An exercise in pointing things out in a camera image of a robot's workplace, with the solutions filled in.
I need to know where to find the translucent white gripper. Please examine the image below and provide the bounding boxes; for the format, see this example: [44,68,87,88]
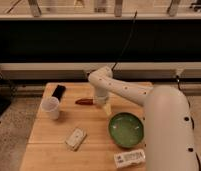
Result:
[94,96,112,116]

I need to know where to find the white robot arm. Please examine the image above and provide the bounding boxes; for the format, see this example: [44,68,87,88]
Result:
[88,66,200,171]

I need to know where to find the green bowl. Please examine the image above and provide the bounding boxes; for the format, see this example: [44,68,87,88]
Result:
[108,112,144,148]

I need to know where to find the black smartphone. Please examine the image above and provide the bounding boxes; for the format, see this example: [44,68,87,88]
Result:
[52,85,66,100]

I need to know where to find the translucent plastic cup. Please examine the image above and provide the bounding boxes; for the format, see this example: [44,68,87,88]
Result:
[41,97,60,120]

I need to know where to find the dark equipment at left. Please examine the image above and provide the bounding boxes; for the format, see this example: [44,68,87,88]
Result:
[0,72,14,117]

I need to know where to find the wall power outlet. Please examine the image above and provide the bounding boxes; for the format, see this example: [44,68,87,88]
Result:
[85,71,92,78]

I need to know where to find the black hanging cable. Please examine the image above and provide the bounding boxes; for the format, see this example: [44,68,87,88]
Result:
[110,10,139,72]

